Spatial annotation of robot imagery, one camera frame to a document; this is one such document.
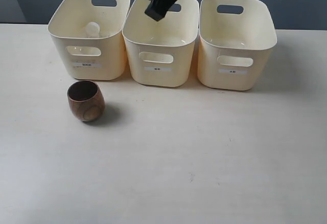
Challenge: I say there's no clear bottle white cap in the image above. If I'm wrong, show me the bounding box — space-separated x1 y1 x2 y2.
84 21 102 38

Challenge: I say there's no brown wooden cup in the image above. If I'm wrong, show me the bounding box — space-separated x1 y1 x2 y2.
67 80 105 122

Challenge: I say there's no cream bin middle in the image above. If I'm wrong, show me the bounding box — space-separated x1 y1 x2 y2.
122 0 199 87

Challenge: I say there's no cream bin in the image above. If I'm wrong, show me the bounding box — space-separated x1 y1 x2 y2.
197 0 277 91
48 0 130 80
122 0 199 87

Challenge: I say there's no cream bin right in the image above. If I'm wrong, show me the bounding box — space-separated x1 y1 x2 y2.
197 0 277 91

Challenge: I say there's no cream bin left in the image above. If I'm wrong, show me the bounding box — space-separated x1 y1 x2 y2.
48 0 130 80

